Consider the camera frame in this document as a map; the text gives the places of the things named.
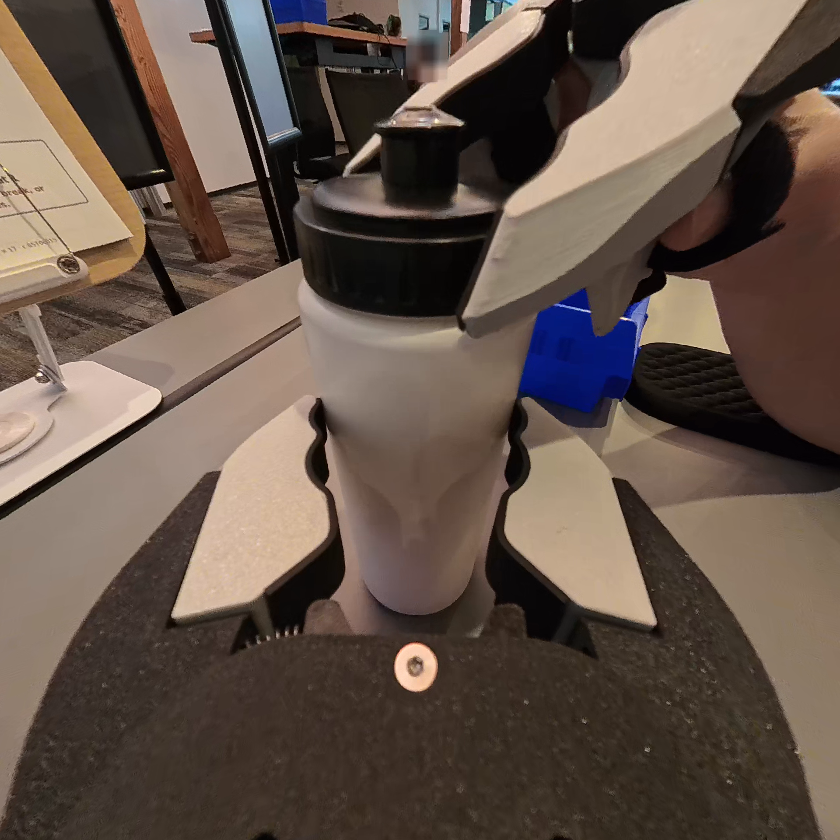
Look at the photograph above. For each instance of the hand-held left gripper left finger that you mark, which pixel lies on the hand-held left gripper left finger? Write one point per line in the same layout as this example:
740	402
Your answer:
256	525

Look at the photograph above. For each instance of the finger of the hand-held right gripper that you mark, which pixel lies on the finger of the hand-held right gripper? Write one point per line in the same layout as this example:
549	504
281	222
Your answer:
472	65
623	164

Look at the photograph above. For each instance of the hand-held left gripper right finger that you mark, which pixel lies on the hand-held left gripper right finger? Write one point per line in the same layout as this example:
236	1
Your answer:
571	531

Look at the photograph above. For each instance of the blue plastic bin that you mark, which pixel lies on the blue plastic bin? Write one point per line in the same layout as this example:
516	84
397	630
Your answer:
298	12
571	367

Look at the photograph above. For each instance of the white plastic bottle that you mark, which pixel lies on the white plastic bottle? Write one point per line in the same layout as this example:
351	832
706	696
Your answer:
413	426

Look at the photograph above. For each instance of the black bottle lid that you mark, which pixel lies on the black bottle lid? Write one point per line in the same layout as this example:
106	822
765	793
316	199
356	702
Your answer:
367	249

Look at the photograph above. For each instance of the person's right forearm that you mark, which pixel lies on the person's right forearm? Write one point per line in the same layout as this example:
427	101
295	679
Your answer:
787	295

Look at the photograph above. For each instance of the person's right hand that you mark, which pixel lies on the person's right hand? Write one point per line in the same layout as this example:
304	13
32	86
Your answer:
695	220

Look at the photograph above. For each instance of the black high-back chair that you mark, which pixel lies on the black high-back chair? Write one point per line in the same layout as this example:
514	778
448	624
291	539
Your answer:
367	111

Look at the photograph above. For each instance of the wooden standing desk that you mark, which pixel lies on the wooden standing desk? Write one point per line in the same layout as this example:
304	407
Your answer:
315	31

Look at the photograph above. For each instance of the dark office chair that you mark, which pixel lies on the dark office chair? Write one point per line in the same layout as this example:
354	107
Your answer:
315	118

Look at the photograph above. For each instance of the white stand base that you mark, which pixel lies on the white stand base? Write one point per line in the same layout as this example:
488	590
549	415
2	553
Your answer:
98	400

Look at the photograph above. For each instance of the black framed sign stand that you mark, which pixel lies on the black framed sign stand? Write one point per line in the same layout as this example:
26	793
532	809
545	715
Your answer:
262	79

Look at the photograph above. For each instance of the wooden document board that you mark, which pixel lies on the wooden document board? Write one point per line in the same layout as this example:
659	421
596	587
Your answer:
118	216

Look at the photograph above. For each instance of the printed instruction sheet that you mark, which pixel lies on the printed instruction sheet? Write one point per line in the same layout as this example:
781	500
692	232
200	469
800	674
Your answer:
39	197

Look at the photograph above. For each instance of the wooden post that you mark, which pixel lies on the wooden post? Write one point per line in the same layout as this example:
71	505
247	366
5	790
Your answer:
177	164

